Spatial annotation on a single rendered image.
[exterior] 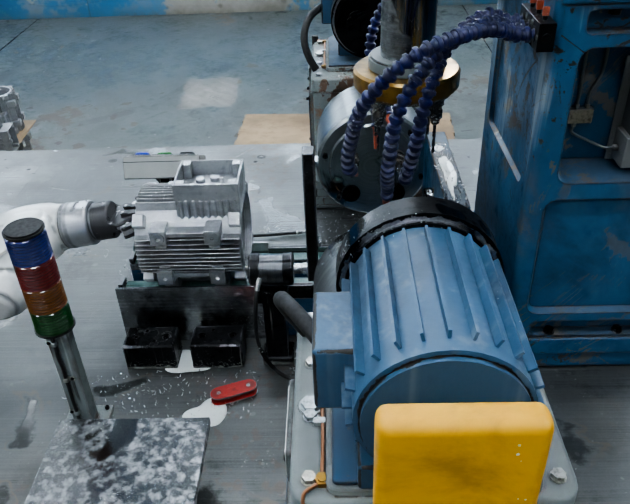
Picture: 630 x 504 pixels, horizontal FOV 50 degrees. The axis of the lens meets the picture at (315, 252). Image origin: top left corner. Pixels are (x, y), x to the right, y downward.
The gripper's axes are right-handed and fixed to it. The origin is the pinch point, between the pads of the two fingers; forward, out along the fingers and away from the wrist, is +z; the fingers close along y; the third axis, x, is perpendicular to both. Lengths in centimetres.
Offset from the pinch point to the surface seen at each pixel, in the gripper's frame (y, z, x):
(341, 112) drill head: 26.0, 29.4, -3.4
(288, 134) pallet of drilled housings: 234, -11, 91
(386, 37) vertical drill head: -2.6, 39.9, -26.8
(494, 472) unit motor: -80, 41, -17
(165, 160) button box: 20.0, -9.8, -1.5
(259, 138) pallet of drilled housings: 230, -27, 89
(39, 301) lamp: -32.9, -17.5, -5.9
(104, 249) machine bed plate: 26.2, -34.2, 22.4
